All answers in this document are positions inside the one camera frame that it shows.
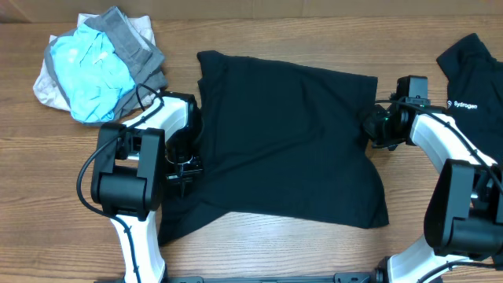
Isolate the grey folded garment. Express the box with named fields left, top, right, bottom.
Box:
left=44, top=6, right=167, bottom=121

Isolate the light blue folded shirt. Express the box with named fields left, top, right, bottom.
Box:
left=49, top=24, right=135, bottom=123

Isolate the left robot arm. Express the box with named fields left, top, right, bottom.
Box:
left=90, top=92, right=204, bottom=282

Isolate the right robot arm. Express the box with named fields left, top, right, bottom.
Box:
left=362, top=102, right=502, bottom=282

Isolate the black t-shirt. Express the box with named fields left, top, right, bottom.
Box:
left=158, top=50, right=389, bottom=244

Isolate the black shirt with white logo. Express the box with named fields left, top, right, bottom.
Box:
left=437, top=33, right=502, bottom=164

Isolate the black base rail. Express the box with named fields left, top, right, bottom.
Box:
left=160, top=270, right=387, bottom=283

